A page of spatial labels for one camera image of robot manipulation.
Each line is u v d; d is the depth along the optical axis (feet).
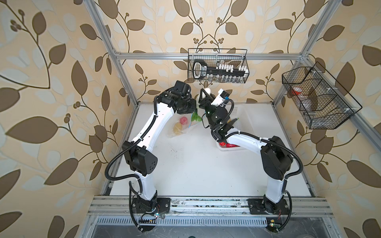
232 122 3.45
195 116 2.68
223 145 3.07
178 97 1.84
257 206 2.38
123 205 2.52
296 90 2.65
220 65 2.65
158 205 2.42
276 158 1.60
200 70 2.76
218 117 2.00
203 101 2.29
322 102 2.40
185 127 2.66
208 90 2.42
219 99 2.23
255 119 3.62
